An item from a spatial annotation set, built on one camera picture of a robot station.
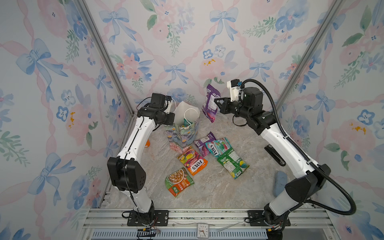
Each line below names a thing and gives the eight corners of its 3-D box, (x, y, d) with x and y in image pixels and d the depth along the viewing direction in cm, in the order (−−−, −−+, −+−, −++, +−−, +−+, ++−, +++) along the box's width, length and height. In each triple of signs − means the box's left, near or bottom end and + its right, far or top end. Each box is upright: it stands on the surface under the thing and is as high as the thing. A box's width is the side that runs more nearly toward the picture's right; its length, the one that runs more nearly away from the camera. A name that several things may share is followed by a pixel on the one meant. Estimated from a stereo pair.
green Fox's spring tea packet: (234, 179, 89) (235, 177, 86) (217, 161, 96) (218, 158, 93) (248, 167, 93) (249, 165, 90) (230, 151, 101) (231, 148, 98)
